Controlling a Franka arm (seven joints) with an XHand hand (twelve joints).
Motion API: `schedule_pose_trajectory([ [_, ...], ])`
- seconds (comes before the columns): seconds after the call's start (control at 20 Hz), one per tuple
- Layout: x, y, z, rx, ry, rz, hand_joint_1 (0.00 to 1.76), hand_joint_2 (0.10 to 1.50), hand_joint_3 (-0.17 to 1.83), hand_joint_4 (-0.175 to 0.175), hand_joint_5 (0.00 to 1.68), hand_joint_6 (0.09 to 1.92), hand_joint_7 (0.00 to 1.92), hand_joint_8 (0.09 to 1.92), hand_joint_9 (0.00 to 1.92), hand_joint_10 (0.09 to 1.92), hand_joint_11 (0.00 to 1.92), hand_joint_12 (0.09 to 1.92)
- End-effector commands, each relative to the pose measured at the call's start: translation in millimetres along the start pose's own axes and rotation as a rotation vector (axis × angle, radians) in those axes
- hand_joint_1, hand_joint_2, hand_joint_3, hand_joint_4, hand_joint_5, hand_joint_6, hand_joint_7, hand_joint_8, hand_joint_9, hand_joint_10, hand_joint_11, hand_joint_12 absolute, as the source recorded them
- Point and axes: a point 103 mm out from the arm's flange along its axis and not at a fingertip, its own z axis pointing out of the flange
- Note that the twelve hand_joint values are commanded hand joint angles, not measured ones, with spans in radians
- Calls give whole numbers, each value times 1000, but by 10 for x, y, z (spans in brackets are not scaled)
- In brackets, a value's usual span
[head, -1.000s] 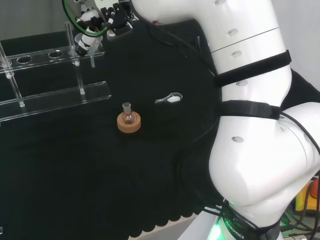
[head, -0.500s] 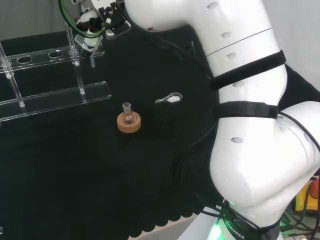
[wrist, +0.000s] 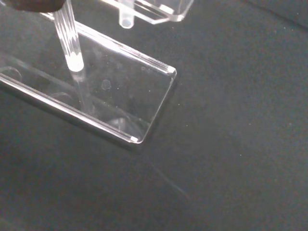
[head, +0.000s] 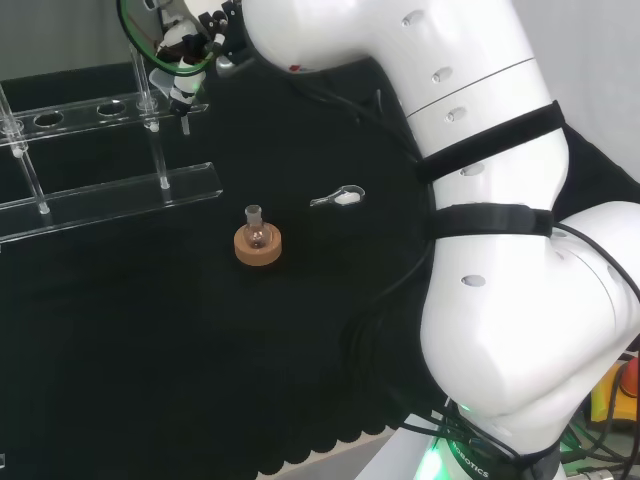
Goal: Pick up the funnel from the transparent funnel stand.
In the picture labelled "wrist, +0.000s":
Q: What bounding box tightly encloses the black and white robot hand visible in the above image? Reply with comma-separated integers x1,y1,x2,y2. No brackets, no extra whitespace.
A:
0,0,67,13

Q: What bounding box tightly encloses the clear acrylic funnel stand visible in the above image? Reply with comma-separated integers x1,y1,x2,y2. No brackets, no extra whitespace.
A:
0,0,194,145

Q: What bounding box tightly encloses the black bench cloth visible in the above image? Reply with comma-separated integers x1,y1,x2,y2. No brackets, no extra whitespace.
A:
0,0,308,231

